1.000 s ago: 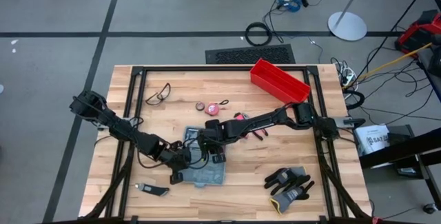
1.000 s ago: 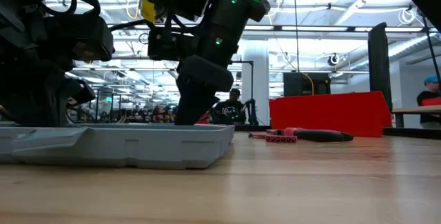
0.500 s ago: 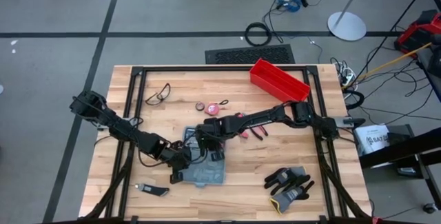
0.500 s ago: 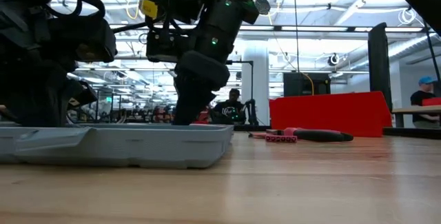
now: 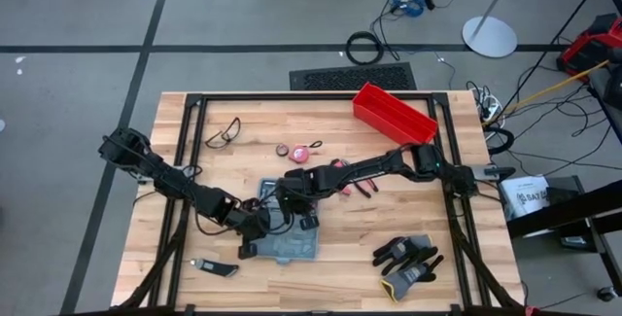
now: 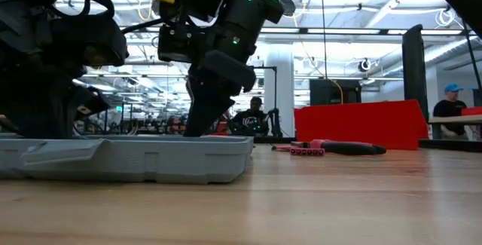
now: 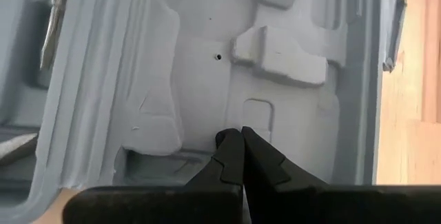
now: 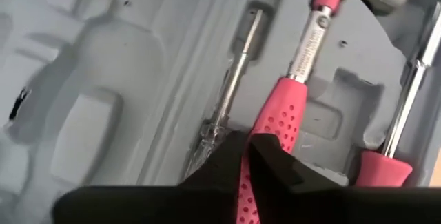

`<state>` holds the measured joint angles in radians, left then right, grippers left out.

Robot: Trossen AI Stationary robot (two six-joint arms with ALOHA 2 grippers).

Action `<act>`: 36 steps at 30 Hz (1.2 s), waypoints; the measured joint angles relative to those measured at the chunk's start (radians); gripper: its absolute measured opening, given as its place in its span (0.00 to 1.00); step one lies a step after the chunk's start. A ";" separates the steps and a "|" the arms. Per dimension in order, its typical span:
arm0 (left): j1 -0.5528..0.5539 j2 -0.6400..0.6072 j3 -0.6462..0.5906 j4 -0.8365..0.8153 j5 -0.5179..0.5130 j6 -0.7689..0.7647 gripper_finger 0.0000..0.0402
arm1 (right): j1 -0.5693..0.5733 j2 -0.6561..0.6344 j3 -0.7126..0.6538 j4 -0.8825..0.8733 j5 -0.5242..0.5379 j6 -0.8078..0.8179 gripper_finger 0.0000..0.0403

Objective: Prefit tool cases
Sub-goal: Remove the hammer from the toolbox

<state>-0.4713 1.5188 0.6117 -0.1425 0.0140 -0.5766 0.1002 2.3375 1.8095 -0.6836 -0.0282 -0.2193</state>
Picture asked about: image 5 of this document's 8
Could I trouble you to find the white printed booklet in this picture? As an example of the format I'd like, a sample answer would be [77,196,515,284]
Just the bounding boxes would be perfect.
[500,175,552,222]

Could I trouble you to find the yellow cable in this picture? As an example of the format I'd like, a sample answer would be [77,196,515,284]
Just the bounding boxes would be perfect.
[481,59,611,127]

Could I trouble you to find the white round pedestal stand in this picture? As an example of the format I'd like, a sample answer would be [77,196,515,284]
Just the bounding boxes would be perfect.
[461,0,585,59]

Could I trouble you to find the grey plastic tool case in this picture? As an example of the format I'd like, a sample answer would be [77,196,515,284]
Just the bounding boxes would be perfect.
[240,176,322,265]

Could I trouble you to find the black caster wheel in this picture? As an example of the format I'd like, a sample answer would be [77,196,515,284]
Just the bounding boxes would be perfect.
[596,286,620,304]

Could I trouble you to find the red black floor machine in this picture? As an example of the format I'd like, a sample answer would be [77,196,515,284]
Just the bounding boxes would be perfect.
[555,12,622,82]

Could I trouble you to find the clear safety glasses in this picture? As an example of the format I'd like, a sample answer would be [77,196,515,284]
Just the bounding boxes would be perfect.
[203,116,243,151]

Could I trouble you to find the white power strip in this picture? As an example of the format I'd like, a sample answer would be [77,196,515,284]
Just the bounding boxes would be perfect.
[478,92,507,129]

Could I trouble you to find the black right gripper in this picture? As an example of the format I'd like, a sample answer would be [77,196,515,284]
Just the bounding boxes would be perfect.
[276,168,324,232]

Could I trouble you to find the grey black work glove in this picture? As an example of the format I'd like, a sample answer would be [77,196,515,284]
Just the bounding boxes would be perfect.
[371,233,434,277]

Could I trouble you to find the black metal stand beam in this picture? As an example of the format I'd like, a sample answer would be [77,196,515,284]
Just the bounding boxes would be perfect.
[504,179,622,240]

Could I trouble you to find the red plastic bin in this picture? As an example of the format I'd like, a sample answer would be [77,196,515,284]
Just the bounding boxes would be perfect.
[352,81,440,155]

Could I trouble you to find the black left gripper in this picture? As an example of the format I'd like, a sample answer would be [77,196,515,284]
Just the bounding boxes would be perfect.
[236,206,274,261]

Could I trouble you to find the coiled blue cable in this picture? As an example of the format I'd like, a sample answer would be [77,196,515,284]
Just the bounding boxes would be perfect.
[390,0,430,19]

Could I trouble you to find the thick black cable loop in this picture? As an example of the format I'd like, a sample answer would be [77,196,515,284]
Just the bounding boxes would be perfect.
[485,125,516,157]

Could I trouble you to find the black utility knife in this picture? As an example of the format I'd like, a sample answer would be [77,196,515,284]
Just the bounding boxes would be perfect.
[190,257,241,279]

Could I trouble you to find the coiled black cable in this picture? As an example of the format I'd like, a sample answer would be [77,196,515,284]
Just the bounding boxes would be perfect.
[345,30,386,66]

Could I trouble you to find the pink tape measure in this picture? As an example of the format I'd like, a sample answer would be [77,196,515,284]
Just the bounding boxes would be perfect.
[289,139,325,164]

